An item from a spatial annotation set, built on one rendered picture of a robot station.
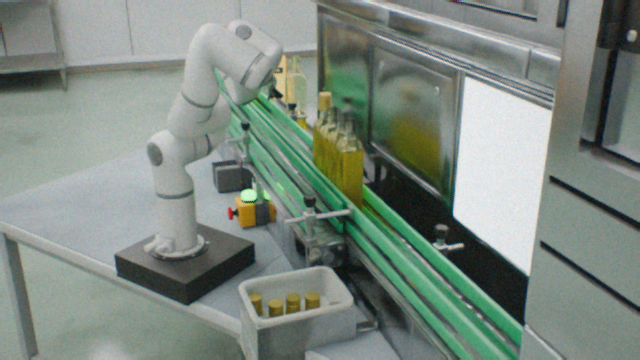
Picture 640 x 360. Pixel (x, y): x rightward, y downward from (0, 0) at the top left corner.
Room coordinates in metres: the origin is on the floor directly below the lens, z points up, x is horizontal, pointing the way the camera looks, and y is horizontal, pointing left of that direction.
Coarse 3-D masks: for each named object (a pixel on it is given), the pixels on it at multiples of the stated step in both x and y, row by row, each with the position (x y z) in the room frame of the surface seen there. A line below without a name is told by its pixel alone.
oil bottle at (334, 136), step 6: (336, 132) 1.57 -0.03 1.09; (342, 132) 1.56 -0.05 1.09; (330, 138) 1.57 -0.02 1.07; (336, 138) 1.55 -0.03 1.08; (330, 144) 1.57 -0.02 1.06; (336, 144) 1.54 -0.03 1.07; (330, 150) 1.57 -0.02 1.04; (330, 156) 1.57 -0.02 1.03; (330, 162) 1.57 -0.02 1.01; (330, 168) 1.57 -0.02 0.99; (330, 174) 1.57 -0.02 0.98; (330, 180) 1.57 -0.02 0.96
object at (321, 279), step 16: (304, 272) 1.30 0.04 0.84; (320, 272) 1.32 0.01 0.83; (240, 288) 1.23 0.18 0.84; (256, 288) 1.26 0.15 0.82; (272, 288) 1.27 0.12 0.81; (288, 288) 1.29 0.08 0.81; (304, 288) 1.30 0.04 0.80; (320, 288) 1.31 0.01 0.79; (336, 288) 1.26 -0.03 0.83; (304, 304) 1.28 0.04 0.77; (320, 304) 1.28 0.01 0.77; (336, 304) 1.17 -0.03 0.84; (256, 320) 1.11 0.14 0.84; (272, 320) 1.11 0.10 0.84; (288, 320) 1.12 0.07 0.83
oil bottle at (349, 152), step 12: (348, 144) 1.50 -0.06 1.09; (360, 144) 1.51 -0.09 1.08; (336, 156) 1.53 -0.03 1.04; (348, 156) 1.49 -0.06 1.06; (360, 156) 1.50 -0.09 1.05; (336, 168) 1.53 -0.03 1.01; (348, 168) 1.49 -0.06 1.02; (360, 168) 1.50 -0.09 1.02; (336, 180) 1.53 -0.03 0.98; (348, 180) 1.49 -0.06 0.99; (360, 180) 1.50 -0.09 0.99; (348, 192) 1.49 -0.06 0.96; (360, 192) 1.50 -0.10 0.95; (360, 204) 1.50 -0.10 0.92
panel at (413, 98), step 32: (384, 64) 1.64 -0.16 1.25; (416, 64) 1.48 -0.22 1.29; (448, 64) 1.34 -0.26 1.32; (384, 96) 1.63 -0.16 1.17; (416, 96) 1.47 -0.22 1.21; (448, 96) 1.34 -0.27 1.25; (544, 96) 1.08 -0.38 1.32; (384, 128) 1.62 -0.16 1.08; (416, 128) 1.47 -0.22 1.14; (448, 128) 1.32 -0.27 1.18; (384, 160) 1.60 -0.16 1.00; (416, 160) 1.46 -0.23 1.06; (448, 160) 1.31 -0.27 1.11; (416, 192) 1.44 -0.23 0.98; (448, 192) 1.30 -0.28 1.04
